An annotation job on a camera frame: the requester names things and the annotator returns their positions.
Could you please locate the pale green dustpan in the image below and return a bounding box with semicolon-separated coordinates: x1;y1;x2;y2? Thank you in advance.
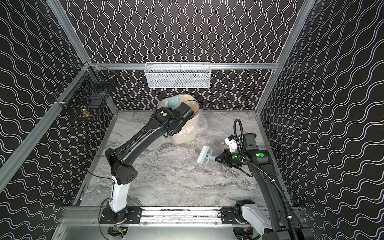
164;96;181;110

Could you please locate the pale green hand brush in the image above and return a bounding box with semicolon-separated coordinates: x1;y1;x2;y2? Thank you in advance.
197;146;216;166

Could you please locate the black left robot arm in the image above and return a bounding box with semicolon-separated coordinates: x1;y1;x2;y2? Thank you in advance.
105;103;195;213

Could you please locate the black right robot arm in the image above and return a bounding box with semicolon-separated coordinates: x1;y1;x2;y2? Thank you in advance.
215;149;314;240

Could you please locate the cream plastic waste bin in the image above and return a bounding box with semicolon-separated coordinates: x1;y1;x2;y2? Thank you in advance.
171;94;201;145

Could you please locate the brass object in basket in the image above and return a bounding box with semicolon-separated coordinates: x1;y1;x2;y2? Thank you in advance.
81;109;90;118

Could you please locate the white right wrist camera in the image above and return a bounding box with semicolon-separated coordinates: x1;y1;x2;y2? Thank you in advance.
225;135;238;153

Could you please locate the white wire wall basket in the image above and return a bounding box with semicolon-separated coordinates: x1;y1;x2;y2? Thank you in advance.
144;62;212;89

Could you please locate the black wire side basket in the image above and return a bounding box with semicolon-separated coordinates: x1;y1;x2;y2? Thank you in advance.
60;66;118;121

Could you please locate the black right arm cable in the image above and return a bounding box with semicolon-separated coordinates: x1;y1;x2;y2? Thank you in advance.
233;118;299;240

